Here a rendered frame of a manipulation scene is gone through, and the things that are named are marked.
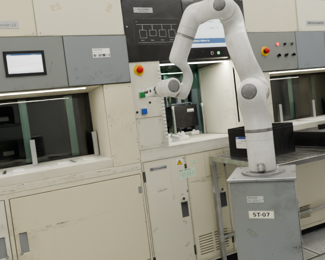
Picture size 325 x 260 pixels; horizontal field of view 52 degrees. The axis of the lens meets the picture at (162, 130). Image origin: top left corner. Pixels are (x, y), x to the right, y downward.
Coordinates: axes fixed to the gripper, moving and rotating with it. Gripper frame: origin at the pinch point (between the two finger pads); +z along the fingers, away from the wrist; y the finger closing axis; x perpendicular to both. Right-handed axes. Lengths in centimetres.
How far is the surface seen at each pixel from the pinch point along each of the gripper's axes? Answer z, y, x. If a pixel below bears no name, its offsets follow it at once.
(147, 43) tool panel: 12.4, 7.2, 30.8
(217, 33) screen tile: 12, 58, 36
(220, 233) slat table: 7, 40, -95
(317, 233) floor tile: 13, 130, -120
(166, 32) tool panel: 12.4, 21.2, 36.8
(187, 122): 64, 56, -22
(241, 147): -15, 47, -38
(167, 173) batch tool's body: 12, 10, -50
